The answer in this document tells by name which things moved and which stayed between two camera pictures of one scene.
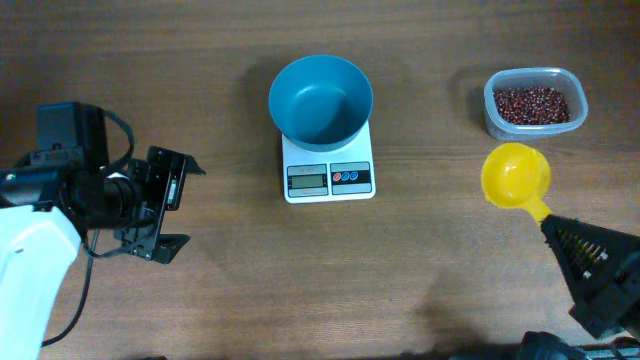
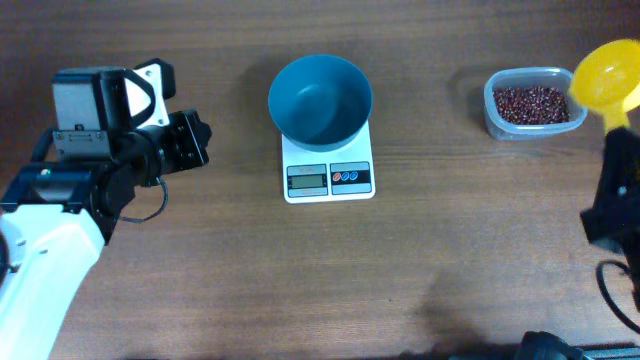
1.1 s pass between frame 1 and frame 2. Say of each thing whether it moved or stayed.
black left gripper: moved
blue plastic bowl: stayed
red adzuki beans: stayed
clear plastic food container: stayed
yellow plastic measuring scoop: moved
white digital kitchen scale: stayed
